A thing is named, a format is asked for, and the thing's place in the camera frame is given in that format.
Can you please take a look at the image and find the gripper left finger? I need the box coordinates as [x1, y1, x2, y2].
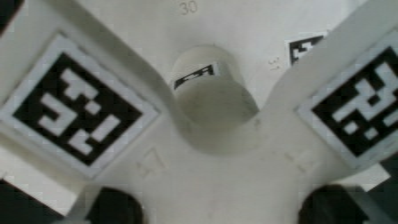
[58, 186, 146, 224]

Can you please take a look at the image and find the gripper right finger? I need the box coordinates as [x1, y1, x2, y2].
[297, 183, 398, 224]

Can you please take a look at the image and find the white cross table base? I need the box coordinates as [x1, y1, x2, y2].
[0, 0, 398, 224]

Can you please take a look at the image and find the white cylindrical table leg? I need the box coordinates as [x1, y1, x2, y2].
[167, 45, 261, 134]

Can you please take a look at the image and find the white round table top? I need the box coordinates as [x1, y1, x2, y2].
[76, 0, 366, 103]

